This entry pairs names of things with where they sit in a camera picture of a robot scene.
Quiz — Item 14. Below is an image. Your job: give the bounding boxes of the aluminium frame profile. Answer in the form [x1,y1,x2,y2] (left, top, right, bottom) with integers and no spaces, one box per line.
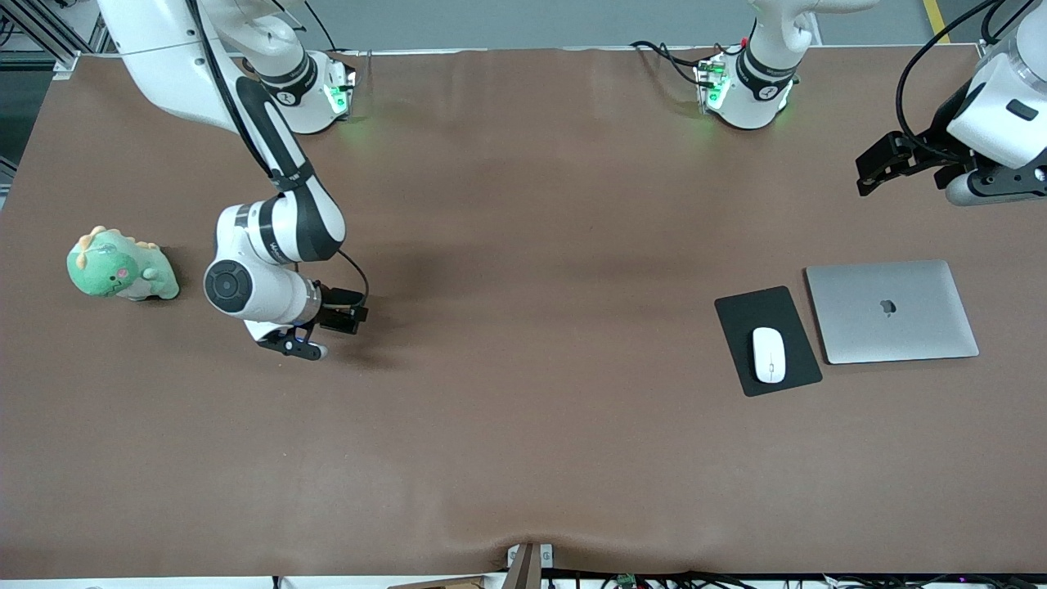
[0,0,111,76]

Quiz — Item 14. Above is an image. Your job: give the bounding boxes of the black mouse pad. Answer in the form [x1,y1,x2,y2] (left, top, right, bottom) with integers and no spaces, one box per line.
[714,286,824,398]

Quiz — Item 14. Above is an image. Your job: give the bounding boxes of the green-lit circuit board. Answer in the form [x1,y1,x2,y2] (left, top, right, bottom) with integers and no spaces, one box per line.
[323,70,357,117]
[694,57,729,111]

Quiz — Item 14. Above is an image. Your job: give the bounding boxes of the metal table edge bracket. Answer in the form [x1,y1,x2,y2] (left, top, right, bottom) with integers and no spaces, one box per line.
[506,542,555,589]

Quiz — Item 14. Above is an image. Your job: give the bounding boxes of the brown table cover mat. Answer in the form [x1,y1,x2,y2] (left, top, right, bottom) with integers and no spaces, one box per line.
[0,45,1047,578]

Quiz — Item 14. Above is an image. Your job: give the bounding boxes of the silver closed laptop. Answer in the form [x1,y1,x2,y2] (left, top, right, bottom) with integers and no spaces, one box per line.
[804,259,981,366]

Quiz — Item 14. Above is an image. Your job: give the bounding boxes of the white computer mouse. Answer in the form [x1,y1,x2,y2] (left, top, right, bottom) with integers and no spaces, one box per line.
[752,326,787,384]

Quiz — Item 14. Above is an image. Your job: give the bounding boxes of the black cables along edge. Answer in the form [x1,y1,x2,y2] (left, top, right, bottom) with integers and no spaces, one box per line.
[544,571,1047,589]

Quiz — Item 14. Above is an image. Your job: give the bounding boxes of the black base cables bundle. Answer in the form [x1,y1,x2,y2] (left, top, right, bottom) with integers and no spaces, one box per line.
[630,39,741,87]

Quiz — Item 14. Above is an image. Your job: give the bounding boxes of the green dinosaur plush toy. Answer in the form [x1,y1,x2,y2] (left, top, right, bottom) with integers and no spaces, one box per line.
[66,226,181,302]

